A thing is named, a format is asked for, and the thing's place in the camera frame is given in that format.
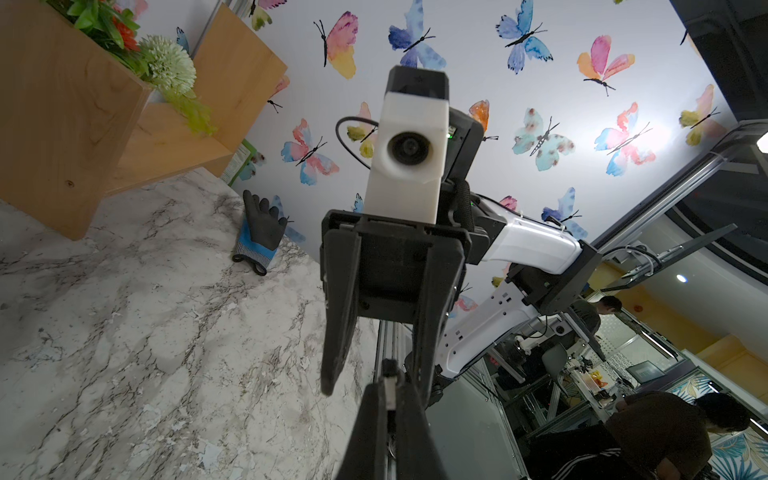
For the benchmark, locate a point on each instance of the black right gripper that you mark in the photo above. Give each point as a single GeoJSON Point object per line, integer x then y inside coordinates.
{"type": "Point", "coordinates": [393, 270]}

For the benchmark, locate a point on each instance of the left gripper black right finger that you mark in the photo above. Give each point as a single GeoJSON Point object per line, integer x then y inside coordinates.
{"type": "Point", "coordinates": [416, 456]}

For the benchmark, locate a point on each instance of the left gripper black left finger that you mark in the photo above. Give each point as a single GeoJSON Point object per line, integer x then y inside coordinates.
{"type": "Point", "coordinates": [366, 454]}

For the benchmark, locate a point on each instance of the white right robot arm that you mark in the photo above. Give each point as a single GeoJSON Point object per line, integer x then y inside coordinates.
{"type": "Point", "coordinates": [531, 269]}

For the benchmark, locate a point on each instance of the black and blue work glove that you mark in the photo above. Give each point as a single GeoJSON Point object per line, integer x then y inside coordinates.
{"type": "Point", "coordinates": [261, 233]}

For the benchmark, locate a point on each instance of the green and white leaflet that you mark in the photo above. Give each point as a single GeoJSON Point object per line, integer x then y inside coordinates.
{"type": "Point", "coordinates": [243, 164]}

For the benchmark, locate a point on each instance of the person in dark jacket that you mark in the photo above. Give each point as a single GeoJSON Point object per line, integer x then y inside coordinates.
{"type": "Point", "coordinates": [652, 435]}

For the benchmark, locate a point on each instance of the green artificial plant with flowers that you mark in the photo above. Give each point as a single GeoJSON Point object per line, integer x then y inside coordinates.
{"type": "Point", "coordinates": [159, 61]}

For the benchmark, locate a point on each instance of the wooden desktop shelf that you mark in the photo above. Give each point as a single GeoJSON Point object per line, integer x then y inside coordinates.
{"type": "Point", "coordinates": [77, 126]}

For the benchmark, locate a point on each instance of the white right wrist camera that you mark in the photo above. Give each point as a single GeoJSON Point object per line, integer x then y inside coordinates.
{"type": "Point", "coordinates": [410, 152]}

